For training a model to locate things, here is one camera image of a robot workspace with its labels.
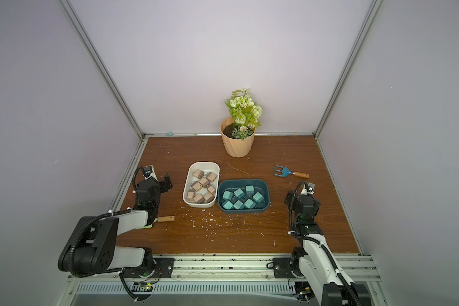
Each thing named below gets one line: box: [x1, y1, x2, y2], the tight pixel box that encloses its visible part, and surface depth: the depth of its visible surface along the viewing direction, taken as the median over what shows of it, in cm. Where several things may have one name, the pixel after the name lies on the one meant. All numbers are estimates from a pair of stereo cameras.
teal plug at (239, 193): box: [233, 188, 246, 199], surface depth 94 cm
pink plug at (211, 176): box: [205, 171, 217, 182], surface depth 99 cm
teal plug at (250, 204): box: [244, 198, 257, 210], surface depth 89 cm
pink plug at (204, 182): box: [198, 177, 212, 189], surface depth 97 cm
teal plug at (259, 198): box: [252, 191, 266, 205], surface depth 92 cm
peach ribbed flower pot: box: [220, 116, 257, 159], surface depth 102 cm
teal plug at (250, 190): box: [245, 184, 255, 196], surface depth 96 cm
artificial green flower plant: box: [224, 87, 263, 141], surface depth 94 cm
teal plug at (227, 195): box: [222, 190, 234, 201], surface depth 93 cm
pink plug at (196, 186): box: [191, 181, 203, 192], surface depth 97 cm
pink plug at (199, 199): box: [192, 193, 206, 204], surface depth 92 cm
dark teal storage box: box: [217, 178, 271, 214], surface depth 92 cm
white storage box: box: [182, 161, 221, 209], surface depth 97 cm
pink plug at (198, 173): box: [192, 168, 205, 180], surface depth 102 cm
